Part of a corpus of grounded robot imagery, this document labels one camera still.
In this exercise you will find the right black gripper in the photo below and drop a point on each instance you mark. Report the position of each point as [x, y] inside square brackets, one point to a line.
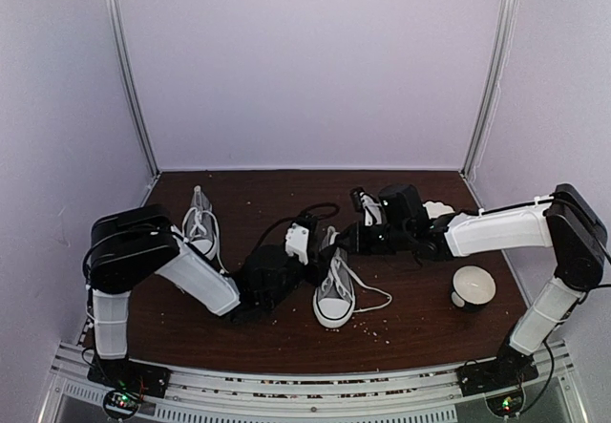
[357, 242]

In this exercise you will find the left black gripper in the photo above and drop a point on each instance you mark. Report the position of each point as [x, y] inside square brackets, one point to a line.
[324, 256]

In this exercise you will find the grey sneaker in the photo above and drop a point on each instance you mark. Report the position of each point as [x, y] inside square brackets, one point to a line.
[334, 301]
[200, 227]

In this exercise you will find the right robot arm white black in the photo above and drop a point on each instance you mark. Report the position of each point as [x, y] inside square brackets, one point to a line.
[562, 221]

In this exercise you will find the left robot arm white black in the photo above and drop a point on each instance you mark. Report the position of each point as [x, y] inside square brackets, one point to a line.
[129, 247]

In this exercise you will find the white fluted ceramic bowl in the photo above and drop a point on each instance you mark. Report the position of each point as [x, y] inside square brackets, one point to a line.
[436, 209]

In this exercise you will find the black and white bowl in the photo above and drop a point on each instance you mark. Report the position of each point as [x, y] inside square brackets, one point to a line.
[472, 288]

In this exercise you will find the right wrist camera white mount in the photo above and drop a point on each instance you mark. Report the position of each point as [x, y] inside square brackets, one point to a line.
[367, 205]

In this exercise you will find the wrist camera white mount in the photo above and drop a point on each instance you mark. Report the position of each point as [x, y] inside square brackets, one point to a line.
[367, 205]
[296, 242]

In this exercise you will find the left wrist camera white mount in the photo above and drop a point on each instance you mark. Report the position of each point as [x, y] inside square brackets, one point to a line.
[296, 242]

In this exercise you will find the front aluminium rail frame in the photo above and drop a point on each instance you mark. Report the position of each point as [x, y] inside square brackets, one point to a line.
[419, 395]

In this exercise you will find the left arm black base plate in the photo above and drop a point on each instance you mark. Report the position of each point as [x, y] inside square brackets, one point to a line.
[131, 376]

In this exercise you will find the right aluminium frame post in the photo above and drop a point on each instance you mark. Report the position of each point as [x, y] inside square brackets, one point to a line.
[486, 109]

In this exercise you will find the aluminium frame post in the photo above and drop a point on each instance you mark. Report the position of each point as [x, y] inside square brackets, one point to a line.
[486, 109]
[129, 86]

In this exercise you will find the left aluminium frame post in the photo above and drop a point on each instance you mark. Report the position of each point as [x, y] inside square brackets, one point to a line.
[129, 86]

